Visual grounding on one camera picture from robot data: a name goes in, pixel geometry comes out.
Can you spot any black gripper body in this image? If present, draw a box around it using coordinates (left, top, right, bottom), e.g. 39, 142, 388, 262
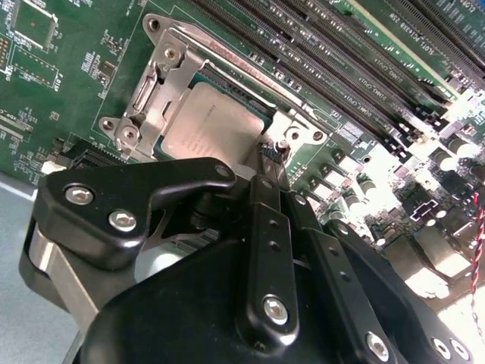
77, 237, 359, 364

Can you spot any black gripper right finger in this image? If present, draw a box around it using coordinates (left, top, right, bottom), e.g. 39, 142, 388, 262
272, 146, 474, 364

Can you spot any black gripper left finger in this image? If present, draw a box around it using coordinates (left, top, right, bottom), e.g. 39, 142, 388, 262
17, 143, 301, 346

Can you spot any silver CPU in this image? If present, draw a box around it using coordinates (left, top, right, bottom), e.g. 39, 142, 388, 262
153, 71, 276, 162

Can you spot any metal socket cover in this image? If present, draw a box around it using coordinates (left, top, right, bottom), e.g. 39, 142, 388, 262
120, 28, 330, 164

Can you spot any wire locking lever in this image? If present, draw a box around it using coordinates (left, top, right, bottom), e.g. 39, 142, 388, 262
204, 58, 327, 149

